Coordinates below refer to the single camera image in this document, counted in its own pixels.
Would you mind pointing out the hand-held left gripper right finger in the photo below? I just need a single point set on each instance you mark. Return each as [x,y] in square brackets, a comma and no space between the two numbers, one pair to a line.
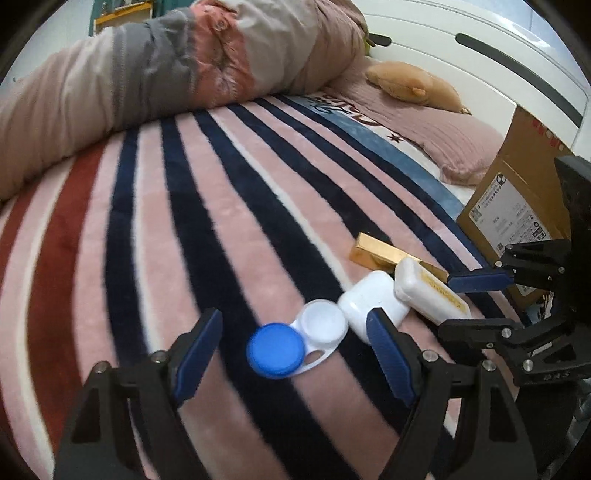
[391,357]

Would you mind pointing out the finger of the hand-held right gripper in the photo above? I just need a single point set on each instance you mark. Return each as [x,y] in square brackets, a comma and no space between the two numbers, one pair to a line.
[475,331]
[478,281]

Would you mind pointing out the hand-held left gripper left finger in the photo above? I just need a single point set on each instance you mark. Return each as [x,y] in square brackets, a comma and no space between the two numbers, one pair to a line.
[199,354]

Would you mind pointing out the white box with gold label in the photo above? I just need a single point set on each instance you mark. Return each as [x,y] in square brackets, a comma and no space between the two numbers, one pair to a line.
[418,288]

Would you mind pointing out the white earbuds case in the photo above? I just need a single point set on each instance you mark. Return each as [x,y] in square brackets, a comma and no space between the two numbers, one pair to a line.
[364,295]

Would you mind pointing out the blue white contact lens case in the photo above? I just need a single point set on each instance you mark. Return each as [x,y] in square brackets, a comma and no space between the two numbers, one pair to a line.
[277,350]

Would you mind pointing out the brown cardboard box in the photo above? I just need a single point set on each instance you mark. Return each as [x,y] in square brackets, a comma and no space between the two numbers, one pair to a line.
[517,184]

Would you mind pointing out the gold rectangular box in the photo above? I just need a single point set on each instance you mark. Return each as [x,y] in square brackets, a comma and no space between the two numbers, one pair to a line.
[374,251]

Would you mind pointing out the striped plush blanket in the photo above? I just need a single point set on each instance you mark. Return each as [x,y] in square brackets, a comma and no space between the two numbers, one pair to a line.
[184,207]

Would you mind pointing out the pink pillow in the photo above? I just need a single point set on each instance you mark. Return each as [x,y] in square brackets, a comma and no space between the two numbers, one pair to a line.
[438,134]

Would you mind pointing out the tan plush toy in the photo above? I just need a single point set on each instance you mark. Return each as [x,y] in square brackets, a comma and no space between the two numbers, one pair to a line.
[415,83]

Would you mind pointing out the white headboard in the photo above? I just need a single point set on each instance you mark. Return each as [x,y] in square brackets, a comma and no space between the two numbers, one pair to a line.
[461,23]

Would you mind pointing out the pink grey quilt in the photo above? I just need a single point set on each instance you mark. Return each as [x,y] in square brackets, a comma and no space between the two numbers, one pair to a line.
[92,92]

